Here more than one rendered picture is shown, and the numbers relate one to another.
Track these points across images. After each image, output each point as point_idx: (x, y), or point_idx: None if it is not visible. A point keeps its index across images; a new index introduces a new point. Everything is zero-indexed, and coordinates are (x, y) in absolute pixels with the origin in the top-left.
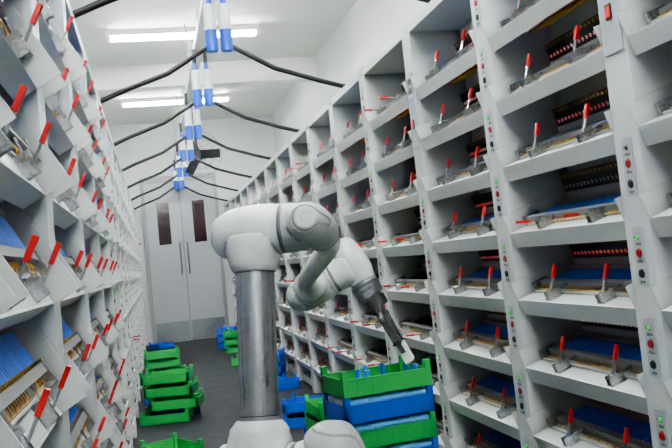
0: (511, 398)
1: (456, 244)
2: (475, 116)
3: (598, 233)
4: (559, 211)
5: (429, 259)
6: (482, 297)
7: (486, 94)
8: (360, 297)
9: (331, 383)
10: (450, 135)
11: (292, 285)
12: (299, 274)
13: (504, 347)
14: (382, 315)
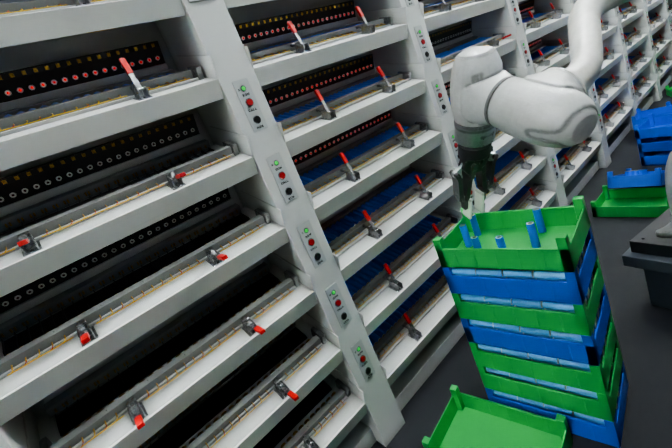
0: (421, 240)
1: (352, 118)
2: None
3: (502, 50)
4: (456, 52)
5: (282, 171)
6: (412, 149)
7: None
8: (495, 132)
9: (579, 232)
10: None
11: (579, 91)
12: (599, 53)
13: (408, 199)
14: (492, 151)
